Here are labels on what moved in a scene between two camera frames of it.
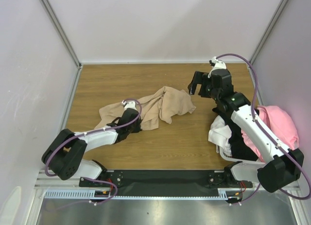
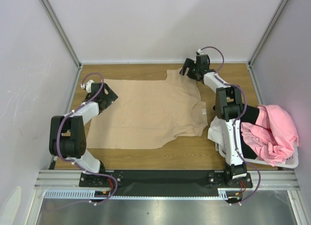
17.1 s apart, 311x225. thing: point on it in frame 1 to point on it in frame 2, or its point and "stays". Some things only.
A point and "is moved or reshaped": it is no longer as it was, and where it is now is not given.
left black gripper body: (134, 128) to (109, 98)
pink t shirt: (281, 124) stays
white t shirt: (220, 133) stays
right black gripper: (205, 82) to (191, 68)
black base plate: (164, 182) stays
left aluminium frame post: (46, 5) stays
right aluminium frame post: (284, 1) stays
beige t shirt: (162, 106) is moved or reshaped
